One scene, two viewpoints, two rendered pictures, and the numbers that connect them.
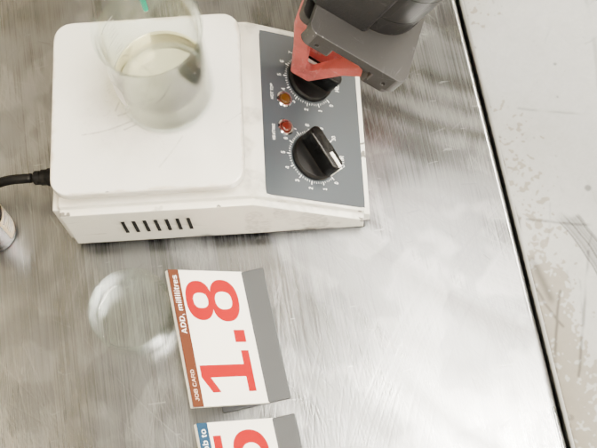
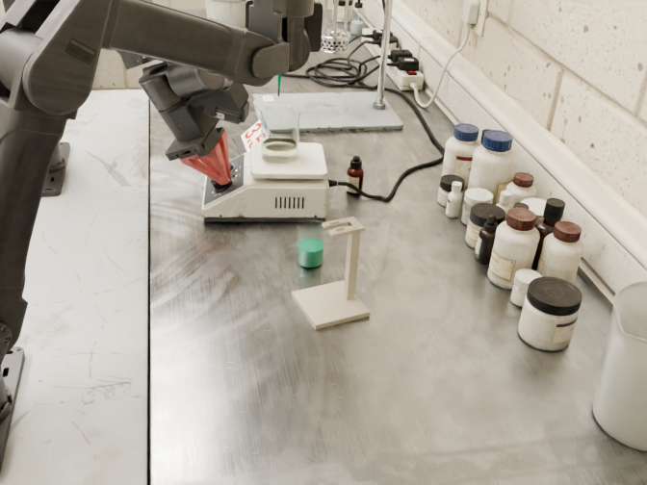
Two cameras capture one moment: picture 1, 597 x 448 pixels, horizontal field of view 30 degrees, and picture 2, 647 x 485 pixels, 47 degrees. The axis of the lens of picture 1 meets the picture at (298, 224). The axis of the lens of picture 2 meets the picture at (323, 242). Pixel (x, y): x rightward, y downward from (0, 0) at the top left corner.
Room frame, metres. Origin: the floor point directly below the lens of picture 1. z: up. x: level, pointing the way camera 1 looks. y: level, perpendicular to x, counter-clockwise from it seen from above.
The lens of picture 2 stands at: (1.40, -0.03, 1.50)
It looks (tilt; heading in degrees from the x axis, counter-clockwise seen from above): 32 degrees down; 170
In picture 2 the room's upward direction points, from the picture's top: 3 degrees clockwise
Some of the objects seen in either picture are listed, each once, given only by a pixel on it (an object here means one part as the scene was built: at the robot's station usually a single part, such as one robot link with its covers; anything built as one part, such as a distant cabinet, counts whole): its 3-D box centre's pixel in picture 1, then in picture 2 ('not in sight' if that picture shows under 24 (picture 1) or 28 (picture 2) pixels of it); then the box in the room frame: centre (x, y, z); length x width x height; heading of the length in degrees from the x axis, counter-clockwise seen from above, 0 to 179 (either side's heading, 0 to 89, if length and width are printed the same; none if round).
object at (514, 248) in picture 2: not in sight; (514, 246); (0.56, 0.39, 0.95); 0.06 x 0.06 x 0.11
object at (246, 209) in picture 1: (196, 130); (271, 183); (0.32, 0.06, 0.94); 0.22 x 0.13 x 0.08; 87
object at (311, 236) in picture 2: not in sight; (310, 244); (0.49, 0.10, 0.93); 0.04 x 0.04 x 0.06
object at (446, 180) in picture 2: not in sight; (451, 191); (0.32, 0.37, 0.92); 0.04 x 0.04 x 0.04
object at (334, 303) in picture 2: not in sight; (332, 267); (0.61, 0.12, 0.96); 0.08 x 0.08 x 0.13; 17
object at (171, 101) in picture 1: (159, 57); (279, 137); (0.33, 0.07, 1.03); 0.07 x 0.06 x 0.08; 160
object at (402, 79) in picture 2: not in sight; (390, 56); (-0.42, 0.42, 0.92); 0.40 x 0.06 x 0.04; 3
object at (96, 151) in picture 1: (147, 104); (288, 159); (0.32, 0.09, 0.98); 0.12 x 0.12 x 0.01; 87
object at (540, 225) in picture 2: not in sight; (548, 234); (0.53, 0.45, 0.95); 0.04 x 0.04 x 0.11
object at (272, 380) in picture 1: (228, 334); not in sight; (0.18, 0.05, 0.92); 0.09 x 0.06 x 0.04; 6
